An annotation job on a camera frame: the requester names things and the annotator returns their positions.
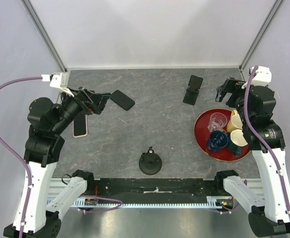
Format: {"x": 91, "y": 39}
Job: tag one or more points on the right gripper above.
{"x": 232, "y": 85}

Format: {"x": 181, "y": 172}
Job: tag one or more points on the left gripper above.
{"x": 92, "y": 101}

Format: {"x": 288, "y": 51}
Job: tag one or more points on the black phone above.
{"x": 122, "y": 100}

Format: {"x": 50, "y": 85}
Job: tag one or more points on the round base phone stand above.
{"x": 150, "y": 163}

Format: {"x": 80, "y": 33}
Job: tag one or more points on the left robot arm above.
{"x": 35, "y": 217}

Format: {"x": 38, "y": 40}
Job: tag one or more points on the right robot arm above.
{"x": 268, "y": 216}

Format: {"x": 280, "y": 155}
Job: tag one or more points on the black folding phone stand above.
{"x": 192, "y": 91}

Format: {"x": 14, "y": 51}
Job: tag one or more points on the phone with beige case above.
{"x": 80, "y": 126}

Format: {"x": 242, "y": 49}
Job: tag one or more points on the clear glass cup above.
{"x": 217, "y": 122}

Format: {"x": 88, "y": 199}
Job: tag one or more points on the yellow mug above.
{"x": 235, "y": 122}

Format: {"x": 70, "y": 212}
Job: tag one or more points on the red round tray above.
{"x": 202, "y": 134}

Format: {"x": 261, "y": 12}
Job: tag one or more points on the blue mug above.
{"x": 217, "y": 141}

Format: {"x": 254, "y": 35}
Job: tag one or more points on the green mug cream inside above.
{"x": 236, "y": 142}

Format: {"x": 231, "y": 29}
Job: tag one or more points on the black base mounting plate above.
{"x": 114, "y": 186}

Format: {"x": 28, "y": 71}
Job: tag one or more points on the aluminium frame post right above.
{"x": 261, "y": 33}

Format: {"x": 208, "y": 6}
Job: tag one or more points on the slotted cable duct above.
{"x": 207, "y": 203}

